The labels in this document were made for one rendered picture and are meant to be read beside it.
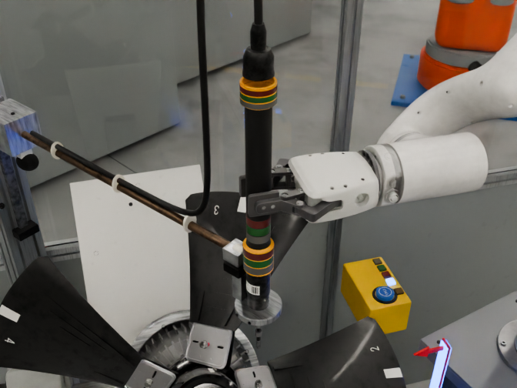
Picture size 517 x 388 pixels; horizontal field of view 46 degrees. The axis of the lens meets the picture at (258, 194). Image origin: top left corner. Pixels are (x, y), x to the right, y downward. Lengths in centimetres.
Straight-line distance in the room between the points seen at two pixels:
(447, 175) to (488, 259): 142
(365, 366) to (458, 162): 43
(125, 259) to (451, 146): 68
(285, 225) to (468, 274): 132
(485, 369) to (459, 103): 71
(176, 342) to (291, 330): 99
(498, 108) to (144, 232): 70
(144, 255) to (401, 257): 103
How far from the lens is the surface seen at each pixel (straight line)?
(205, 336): 105
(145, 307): 125
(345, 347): 114
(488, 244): 221
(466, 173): 87
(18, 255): 151
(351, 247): 193
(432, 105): 94
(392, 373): 114
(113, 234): 125
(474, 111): 94
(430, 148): 85
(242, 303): 92
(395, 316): 142
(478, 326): 155
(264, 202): 77
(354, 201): 79
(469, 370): 145
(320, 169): 81
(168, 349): 113
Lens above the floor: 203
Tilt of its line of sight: 35 degrees down
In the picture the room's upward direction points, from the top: straight up
